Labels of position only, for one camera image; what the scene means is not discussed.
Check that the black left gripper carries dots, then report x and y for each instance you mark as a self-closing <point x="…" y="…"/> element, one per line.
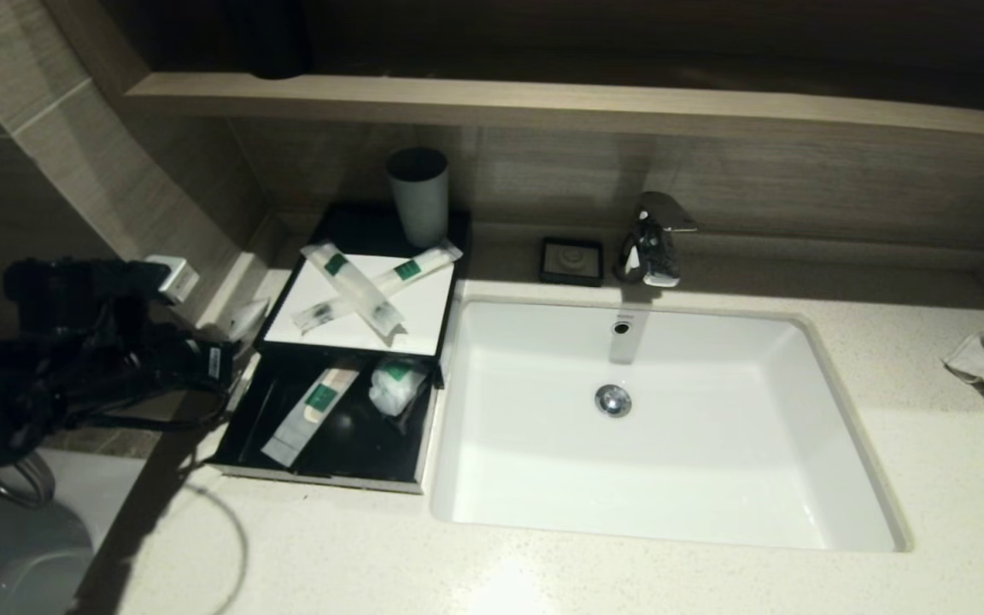
<point x="82" y="299"/>

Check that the wide frosted packet green label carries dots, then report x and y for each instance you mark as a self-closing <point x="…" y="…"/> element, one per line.
<point x="360" y="286"/>

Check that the black sliding drawer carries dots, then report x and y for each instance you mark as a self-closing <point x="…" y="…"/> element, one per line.
<point x="364" y="440"/>

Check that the shower cap sachet green label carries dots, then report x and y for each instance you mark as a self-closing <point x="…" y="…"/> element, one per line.
<point x="394" y="386"/>

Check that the black amenity box with drawer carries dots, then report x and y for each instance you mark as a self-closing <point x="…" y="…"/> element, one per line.
<point x="372" y="224"/>

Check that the small packet green label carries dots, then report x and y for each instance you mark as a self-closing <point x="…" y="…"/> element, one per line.
<point x="308" y="414"/>

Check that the white rectangular pad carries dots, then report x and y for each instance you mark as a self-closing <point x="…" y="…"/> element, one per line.
<point x="419" y="320"/>

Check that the slim long packet green label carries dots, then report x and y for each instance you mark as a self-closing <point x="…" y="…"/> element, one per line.
<point x="419" y="265"/>

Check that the grey cup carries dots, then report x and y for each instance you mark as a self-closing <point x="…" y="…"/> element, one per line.
<point x="418" y="201"/>

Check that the black square soap dish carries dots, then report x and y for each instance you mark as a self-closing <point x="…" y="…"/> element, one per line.
<point x="572" y="261"/>

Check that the chrome sink drain stopper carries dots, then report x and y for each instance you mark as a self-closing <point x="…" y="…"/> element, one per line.
<point x="612" y="401"/>

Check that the chrome faucet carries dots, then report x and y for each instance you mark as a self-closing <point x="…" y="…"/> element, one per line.
<point x="650" y="243"/>

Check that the white rectangular sink basin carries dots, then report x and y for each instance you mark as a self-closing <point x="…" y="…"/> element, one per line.
<point x="671" y="478"/>

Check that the light wooden wall shelf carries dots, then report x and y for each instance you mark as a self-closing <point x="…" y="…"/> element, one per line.
<point x="543" y="107"/>

